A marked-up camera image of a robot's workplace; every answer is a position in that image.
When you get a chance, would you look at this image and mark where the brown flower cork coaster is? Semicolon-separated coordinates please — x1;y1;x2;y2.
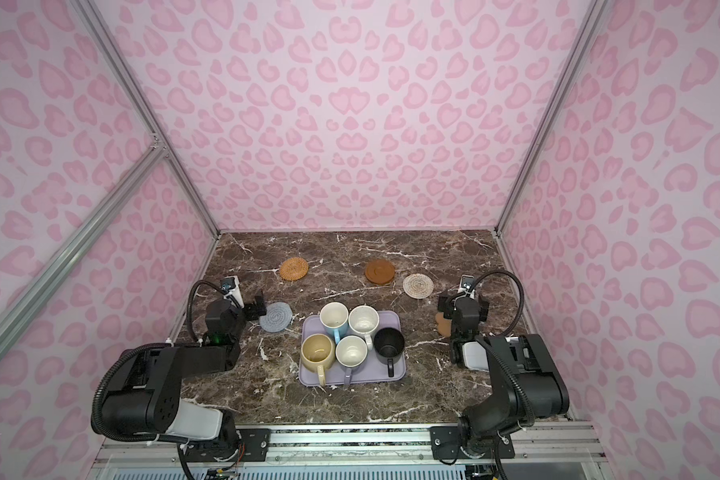
435;312;452;338

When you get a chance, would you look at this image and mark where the grey round coaster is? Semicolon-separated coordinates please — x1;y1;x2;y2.
259;302;293;333

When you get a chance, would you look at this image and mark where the multicolour braided round coaster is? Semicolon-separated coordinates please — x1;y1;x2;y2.
403;273;434;300

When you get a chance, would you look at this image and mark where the woven rattan coaster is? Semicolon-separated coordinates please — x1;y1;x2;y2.
278;257;309;281

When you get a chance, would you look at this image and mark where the light blue mug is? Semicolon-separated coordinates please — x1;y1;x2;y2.
319;302;349;344

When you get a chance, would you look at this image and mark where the brown wooden round coaster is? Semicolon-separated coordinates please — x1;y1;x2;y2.
364;259;396;285

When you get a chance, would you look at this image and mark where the white speckled mug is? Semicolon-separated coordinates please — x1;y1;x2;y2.
348;305;380;350

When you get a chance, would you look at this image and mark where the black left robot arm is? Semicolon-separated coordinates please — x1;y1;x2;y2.
91;292;267;461

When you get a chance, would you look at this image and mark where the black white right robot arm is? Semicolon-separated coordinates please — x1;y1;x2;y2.
430;292;570;465

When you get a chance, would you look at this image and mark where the yellow beige mug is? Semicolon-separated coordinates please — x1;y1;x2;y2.
300;334;336;387

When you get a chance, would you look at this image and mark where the black mug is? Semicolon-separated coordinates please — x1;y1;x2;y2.
373;327;405;378

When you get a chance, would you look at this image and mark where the lilac white mug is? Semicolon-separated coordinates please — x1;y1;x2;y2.
335;335;368;388

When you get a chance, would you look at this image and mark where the lilac plastic tray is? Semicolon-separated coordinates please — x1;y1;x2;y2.
298;310;407;387

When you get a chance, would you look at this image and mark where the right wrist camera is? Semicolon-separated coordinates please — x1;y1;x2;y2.
458;275;475;297

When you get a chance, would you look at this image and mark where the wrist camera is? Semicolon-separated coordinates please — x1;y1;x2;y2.
220;276;244;309
458;275;475;297

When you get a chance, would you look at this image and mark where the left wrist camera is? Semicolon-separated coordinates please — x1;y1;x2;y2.
220;276;244;309

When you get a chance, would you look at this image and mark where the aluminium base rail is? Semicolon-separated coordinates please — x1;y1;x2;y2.
88;421;614;479

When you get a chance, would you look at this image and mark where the aluminium frame struts left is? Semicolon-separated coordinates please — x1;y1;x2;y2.
0;1;220;362

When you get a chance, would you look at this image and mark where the aluminium frame strut right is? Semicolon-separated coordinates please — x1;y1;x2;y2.
494;0;613;238

